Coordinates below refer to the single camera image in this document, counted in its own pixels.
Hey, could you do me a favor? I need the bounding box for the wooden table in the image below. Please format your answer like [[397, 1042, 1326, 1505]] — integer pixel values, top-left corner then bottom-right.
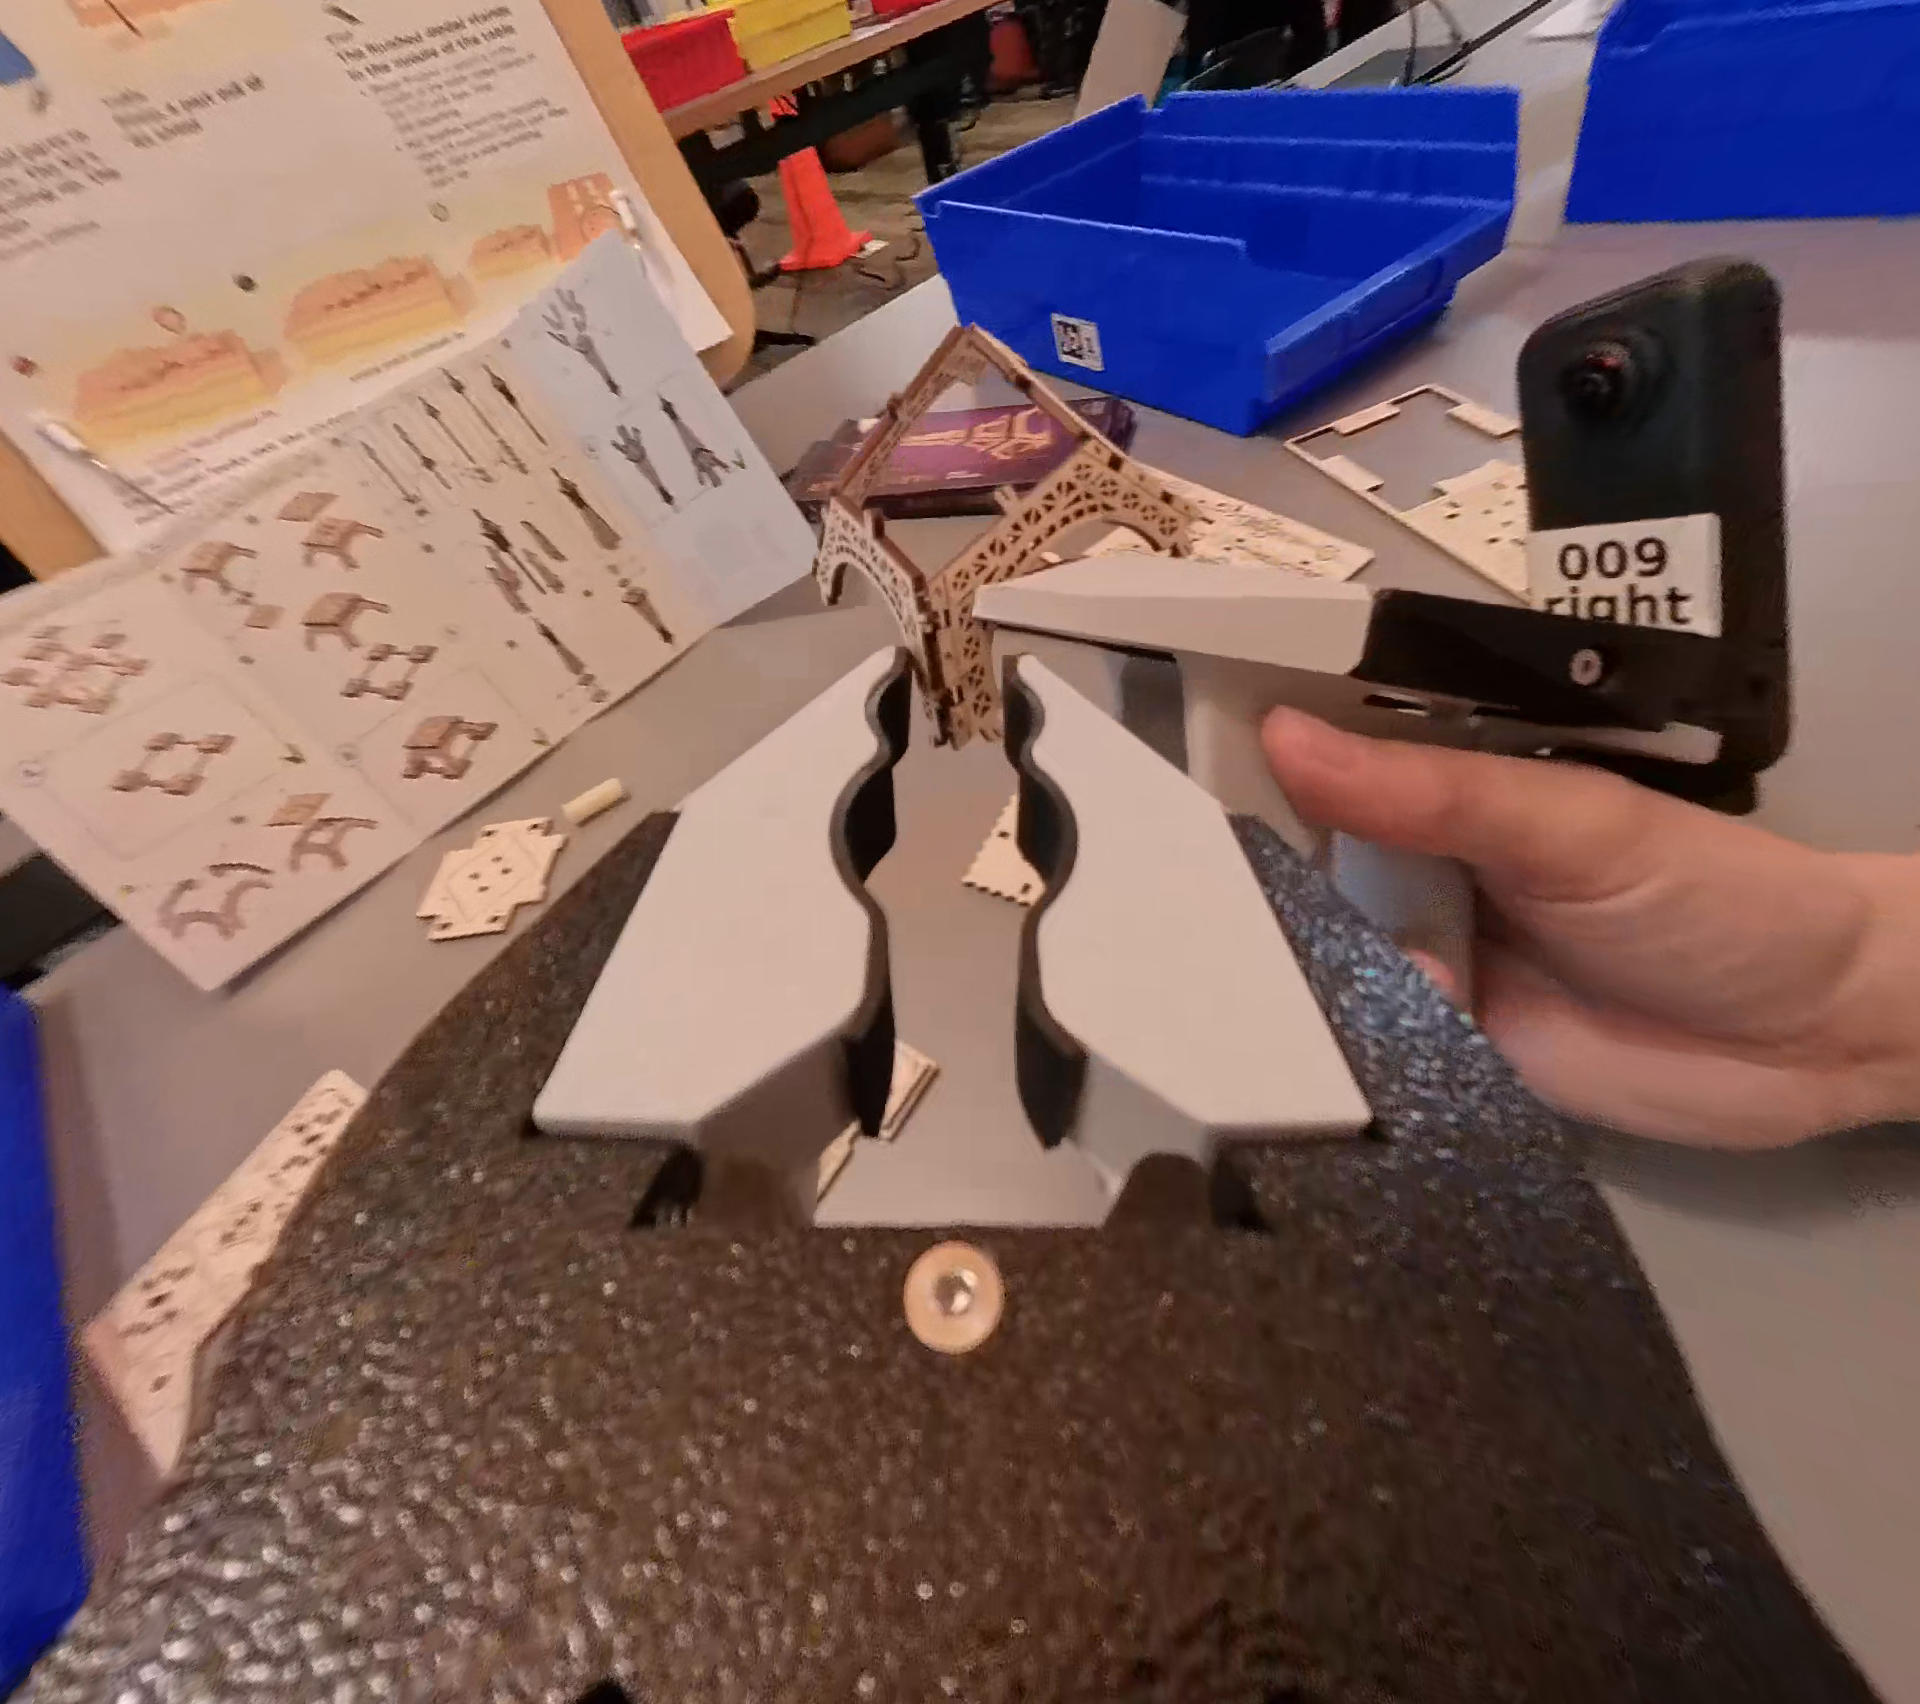
[[659, 0, 1045, 150]]

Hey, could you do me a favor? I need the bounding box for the engraved wooden part sheet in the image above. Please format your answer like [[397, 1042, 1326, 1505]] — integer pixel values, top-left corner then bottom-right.
[[1079, 469, 1377, 584]]

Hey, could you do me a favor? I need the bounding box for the wooden lattice tower model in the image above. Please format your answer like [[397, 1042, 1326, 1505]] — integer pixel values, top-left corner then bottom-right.
[[814, 324, 1201, 749]]

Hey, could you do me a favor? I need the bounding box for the wooden sheet with curved cutouts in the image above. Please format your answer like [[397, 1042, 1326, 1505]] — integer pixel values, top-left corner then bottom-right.
[[78, 1067, 372, 1475]]

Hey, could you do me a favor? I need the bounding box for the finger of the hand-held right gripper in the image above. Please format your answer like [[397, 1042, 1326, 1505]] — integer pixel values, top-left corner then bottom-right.
[[971, 555, 1381, 824]]

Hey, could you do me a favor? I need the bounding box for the cross-shaped wooden piece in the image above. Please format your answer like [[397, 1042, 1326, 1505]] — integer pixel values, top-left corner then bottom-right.
[[413, 814, 571, 943]]

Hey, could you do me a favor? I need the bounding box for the orange traffic cone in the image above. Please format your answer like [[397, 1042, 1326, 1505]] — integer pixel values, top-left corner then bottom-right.
[[774, 145, 876, 276]]

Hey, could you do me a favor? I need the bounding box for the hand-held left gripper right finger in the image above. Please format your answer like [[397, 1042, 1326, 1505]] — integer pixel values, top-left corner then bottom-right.
[[1002, 653, 1375, 1217]]

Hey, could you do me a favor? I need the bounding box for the grey desk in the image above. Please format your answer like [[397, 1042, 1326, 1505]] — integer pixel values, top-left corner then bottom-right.
[[0, 0, 1920, 1704]]

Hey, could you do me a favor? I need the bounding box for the small wooden piece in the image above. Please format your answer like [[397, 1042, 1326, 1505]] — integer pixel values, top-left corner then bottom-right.
[[960, 791, 1048, 905], [814, 1040, 941, 1181]]

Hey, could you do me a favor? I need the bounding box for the folded assembly leaflet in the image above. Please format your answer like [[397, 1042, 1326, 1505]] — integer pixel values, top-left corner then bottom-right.
[[0, 230, 822, 996]]

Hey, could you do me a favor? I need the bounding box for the blue plastic bin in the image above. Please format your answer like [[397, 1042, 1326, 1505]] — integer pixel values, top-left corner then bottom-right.
[[0, 983, 96, 1679], [1564, 0, 1920, 227], [911, 86, 1523, 439]]

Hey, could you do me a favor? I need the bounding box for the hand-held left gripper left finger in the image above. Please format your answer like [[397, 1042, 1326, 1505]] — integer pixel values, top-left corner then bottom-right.
[[532, 646, 911, 1204]]

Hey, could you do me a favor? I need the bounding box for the printed instruction poster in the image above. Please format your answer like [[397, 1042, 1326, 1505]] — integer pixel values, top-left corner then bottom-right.
[[0, 0, 731, 558]]

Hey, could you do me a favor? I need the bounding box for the person's right hand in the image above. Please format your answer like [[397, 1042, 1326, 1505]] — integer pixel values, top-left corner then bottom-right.
[[1259, 702, 1920, 1153]]

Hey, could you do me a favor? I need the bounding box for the yellow plastic bin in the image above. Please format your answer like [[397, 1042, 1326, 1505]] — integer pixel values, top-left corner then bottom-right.
[[703, 0, 853, 73]]

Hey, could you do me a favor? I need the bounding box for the purple cardboard box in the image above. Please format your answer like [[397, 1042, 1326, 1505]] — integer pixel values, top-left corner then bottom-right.
[[782, 390, 1139, 521]]

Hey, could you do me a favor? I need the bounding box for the wooden sheet with square cutout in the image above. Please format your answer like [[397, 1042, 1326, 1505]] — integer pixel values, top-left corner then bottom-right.
[[1284, 384, 1536, 600]]

